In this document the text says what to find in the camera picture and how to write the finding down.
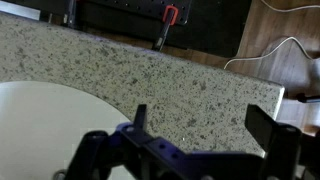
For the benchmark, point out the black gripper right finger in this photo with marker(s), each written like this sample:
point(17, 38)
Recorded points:
point(280, 146)

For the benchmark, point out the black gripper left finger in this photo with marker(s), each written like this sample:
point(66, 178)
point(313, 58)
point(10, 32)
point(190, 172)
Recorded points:
point(100, 156)

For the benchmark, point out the sink drain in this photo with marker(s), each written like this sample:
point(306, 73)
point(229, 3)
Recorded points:
point(60, 175)

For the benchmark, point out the white oval sink basin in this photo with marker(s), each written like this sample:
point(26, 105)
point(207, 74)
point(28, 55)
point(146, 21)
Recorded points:
point(43, 126)

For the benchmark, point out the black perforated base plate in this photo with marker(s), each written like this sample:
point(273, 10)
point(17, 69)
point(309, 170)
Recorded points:
point(213, 23)

